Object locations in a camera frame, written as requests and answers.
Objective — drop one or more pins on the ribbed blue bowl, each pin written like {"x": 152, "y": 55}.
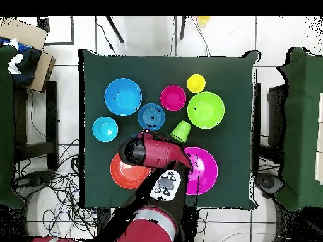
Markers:
{"x": 145, "y": 113}

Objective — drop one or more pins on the green cup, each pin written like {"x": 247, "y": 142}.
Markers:
{"x": 181, "y": 131}

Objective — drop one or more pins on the green bowl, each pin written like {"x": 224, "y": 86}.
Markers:
{"x": 206, "y": 110}

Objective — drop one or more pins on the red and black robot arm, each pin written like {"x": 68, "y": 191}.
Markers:
{"x": 156, "y": 153}

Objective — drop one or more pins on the small red bowl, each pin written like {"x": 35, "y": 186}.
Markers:
{"x": 173, "y": 98}

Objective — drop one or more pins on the small turquoise bowl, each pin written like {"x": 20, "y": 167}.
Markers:
{"x": 105, "y": 129}

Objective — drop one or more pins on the large blue bowl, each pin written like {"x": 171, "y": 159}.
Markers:
{"x": 123, "y": 97}

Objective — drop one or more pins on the orange-red bowl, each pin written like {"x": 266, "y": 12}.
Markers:
{"x": 121, "y": 176}

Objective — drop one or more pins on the dark green table cloth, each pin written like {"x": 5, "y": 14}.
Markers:
{"x": 161, "y": 70}

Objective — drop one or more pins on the large pink bowl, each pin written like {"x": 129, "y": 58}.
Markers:
{"x": 204, "y": 171}

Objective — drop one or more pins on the yellow cup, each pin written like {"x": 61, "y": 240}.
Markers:
{"x": 196, "y": 83}

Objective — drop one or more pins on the black power brick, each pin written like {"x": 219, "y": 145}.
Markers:
{"x": 102, "y": 219}

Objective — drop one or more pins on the black stool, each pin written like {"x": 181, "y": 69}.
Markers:
{"x": 51, "y": 113}

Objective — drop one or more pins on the black tripod leg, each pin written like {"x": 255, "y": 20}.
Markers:
{"x": 114, "y": 29}
{"x": 183, "y": 27}

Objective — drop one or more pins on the cardboard box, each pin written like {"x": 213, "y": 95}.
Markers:
{"x": 43, "y": 70}

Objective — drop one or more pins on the yellow object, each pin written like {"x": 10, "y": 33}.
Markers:
{"x": 203, "y": 20}

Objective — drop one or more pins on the bundle of clothes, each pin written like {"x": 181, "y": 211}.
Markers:
{"x": 25, "y": 63}

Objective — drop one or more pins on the green cloth side table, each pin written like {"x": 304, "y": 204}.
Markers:
{"x": 302, "y": 126}
{"x": 5, "y": 113}

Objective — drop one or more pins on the black pedestal foot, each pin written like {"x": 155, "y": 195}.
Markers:
{"x": 267, "y": 182}
{"x": 35, "y": 179}

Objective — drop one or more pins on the black square frame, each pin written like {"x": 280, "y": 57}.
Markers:
{"x": 72, "y": 30}

